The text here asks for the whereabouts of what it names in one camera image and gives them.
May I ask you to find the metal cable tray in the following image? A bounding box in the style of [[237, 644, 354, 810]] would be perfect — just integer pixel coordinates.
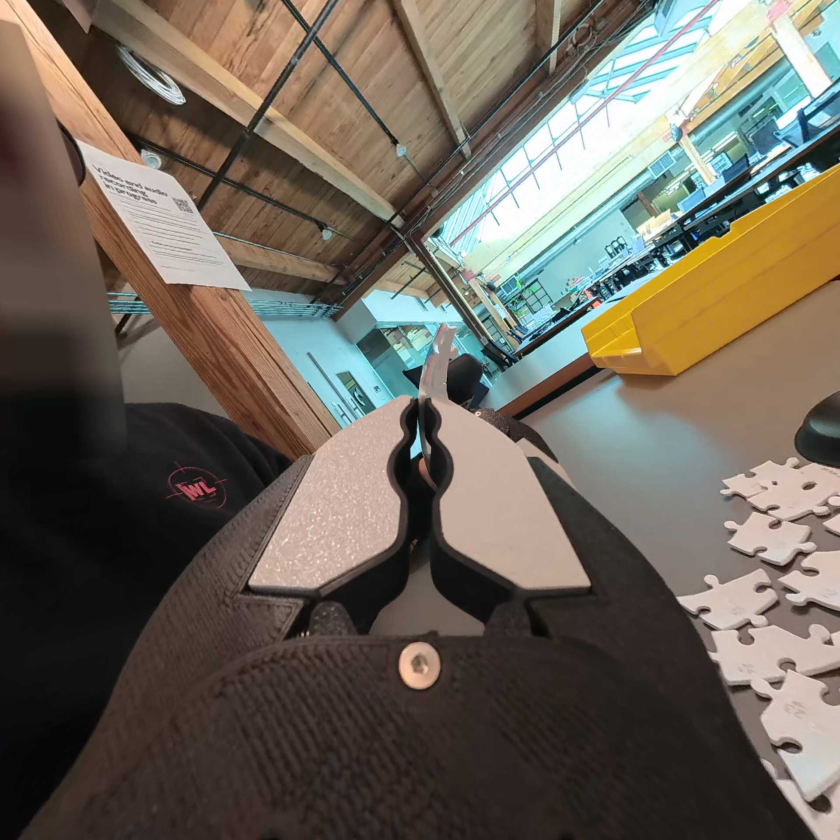
[[108, 295, 343, 320]]

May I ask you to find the long black workbench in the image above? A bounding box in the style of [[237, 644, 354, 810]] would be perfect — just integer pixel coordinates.
[[591, 85, 840, 303]]

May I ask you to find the pile of white puzzle pieces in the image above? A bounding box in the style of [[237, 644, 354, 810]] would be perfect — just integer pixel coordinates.
[[676, 457, 840, 840]]

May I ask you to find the person's black sweatshirt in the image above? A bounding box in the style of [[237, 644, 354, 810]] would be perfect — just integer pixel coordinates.
[[0, 400, 296, 840]]

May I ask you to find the yellow plastic bin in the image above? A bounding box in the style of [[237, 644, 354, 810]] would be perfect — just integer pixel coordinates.
[[581, 164, 840, 376]]

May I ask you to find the paper notice sheet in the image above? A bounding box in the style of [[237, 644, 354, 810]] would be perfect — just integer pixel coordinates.
[[75, 139, 252, 291]]

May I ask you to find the black round stand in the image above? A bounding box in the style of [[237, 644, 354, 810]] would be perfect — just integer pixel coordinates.
[[794, 392, 840, 468]]

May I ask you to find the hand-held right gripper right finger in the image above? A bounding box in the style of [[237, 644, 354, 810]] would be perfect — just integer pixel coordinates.
[[420, 396, 593, 623]]

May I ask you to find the wooden post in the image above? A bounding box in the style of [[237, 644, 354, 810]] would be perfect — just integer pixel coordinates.
[[13, 0, 342, 460]]

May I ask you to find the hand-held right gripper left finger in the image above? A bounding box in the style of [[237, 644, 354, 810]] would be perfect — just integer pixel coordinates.
[[247, 395, 421, 621]]

